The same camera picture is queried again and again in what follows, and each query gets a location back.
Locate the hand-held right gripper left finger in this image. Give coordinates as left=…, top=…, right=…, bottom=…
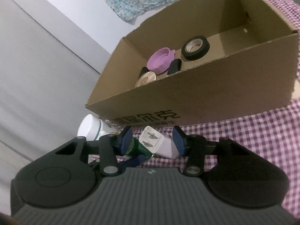
left=48, top=126, right=134, bottom=176

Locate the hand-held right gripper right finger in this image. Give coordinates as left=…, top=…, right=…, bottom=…
left=172, top=126, right=256, bottom=176

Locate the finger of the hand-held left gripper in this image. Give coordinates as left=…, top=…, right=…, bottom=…
left=118, top=154, right=147, bottom=170

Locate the green glass dropper bottle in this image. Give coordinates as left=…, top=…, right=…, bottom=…
left=125, top=137, right=153, bottom=160

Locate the white charger plug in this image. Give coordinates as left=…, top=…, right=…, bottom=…
left=139, top=126, right=178, bottom=159

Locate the large cardboard box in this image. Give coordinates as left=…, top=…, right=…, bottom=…
left=85, top=0, right=300, bottom=129

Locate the purple plastic lid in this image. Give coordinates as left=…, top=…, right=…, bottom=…
left=147, top=47, right=176, bottom=74

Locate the black tape roll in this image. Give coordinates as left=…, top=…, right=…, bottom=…
left=181, top=36, right=210, bottom=61

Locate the white pill bottle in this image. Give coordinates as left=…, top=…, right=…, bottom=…
left=77, top=114, right=118, bottom=141

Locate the purple checked tablecloth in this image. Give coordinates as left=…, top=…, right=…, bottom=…
left=91, top=0, right=300, bottom=183

